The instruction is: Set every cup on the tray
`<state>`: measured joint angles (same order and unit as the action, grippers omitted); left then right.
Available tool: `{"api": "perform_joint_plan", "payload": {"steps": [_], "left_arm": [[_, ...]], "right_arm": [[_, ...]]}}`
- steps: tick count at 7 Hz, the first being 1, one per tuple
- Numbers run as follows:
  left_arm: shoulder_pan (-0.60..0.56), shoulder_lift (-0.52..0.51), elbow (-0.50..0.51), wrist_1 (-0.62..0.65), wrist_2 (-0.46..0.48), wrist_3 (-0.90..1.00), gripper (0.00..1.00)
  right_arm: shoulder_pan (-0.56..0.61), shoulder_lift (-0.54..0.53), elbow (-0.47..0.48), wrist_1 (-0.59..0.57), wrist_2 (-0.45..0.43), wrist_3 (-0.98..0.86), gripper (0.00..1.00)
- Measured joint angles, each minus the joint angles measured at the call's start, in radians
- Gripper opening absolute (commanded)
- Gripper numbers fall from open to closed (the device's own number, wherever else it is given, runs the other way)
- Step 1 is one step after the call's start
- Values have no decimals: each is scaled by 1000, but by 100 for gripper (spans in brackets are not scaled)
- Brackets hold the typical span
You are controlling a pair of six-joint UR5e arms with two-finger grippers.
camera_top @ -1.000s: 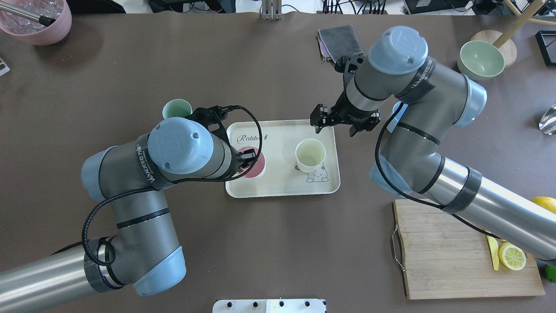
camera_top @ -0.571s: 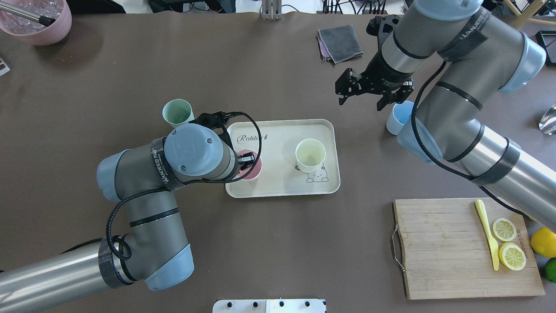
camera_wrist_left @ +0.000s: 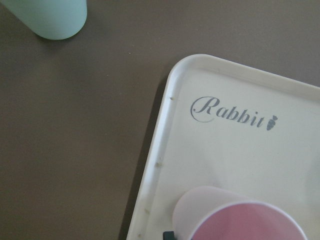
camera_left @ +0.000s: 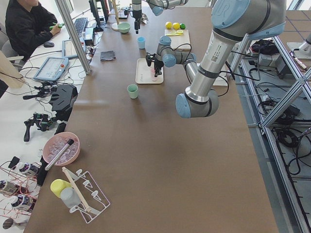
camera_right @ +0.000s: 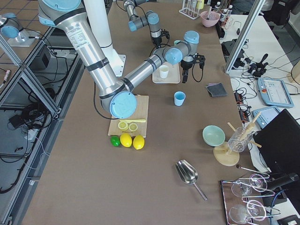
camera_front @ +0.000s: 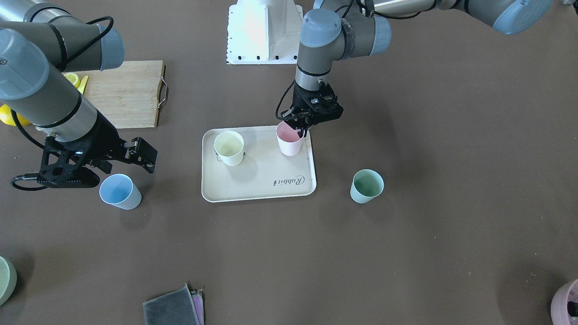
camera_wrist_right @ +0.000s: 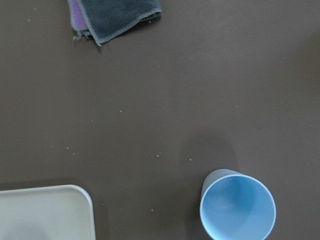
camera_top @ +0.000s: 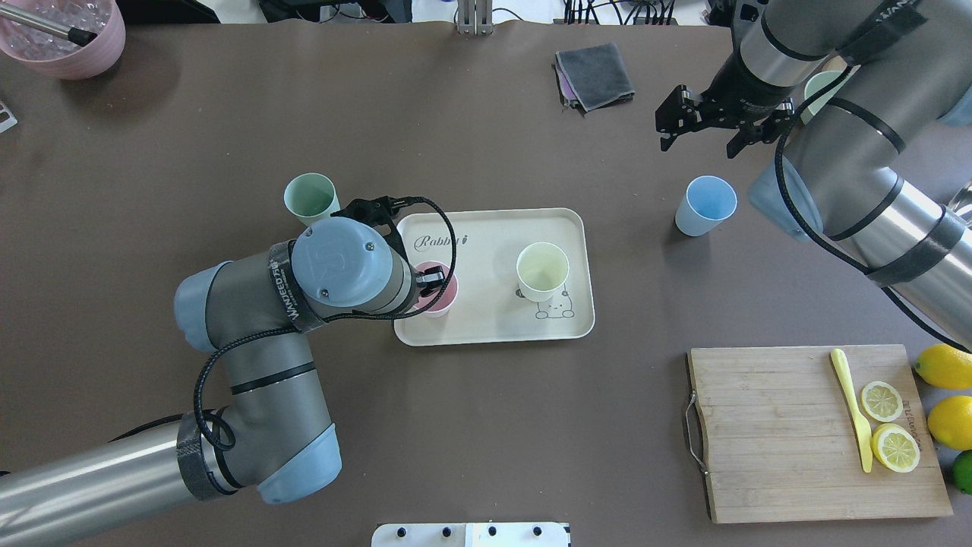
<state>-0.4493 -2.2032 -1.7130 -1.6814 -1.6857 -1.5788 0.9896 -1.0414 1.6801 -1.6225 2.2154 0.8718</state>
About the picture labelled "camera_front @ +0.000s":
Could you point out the wooden cutting board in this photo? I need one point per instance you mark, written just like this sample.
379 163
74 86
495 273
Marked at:
128 96

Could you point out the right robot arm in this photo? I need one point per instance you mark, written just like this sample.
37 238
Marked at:
39 42

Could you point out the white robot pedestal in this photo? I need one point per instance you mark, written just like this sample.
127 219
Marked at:
263 32

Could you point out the green bowl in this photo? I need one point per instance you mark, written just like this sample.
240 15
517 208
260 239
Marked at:
8 279

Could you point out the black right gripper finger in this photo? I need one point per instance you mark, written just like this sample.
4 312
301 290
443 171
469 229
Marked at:
140 152

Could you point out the purple cloth under grey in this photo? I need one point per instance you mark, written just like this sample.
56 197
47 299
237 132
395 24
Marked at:
198 302

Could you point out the whole yellow lemon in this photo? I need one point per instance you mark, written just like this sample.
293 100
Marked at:
6 117

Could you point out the yellow plastic knife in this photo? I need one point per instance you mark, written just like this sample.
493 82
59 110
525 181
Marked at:
83 84

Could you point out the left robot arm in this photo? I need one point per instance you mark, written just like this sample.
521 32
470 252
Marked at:
336 30

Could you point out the cream rabbit tray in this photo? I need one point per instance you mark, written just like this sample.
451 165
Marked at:
264 172

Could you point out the green cup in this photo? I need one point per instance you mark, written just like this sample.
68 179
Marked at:
366 185

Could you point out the blue cup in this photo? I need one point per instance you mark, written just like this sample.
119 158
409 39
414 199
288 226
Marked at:
120 191

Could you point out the pink cup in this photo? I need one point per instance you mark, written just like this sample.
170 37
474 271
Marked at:
288 139

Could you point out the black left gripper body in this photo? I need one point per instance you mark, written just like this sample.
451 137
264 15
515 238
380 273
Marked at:
299 106

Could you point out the grey folded cloth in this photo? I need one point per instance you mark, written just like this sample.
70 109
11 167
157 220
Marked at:
174 308

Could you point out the cream yellow cup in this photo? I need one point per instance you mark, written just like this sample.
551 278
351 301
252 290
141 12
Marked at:
229 148

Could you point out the pink bowl with ice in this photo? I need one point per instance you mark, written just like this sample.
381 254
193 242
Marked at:
563 309

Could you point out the lemon half slice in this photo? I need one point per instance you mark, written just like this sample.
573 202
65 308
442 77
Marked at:
73 78

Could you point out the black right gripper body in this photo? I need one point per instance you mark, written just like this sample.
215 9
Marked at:
104 141

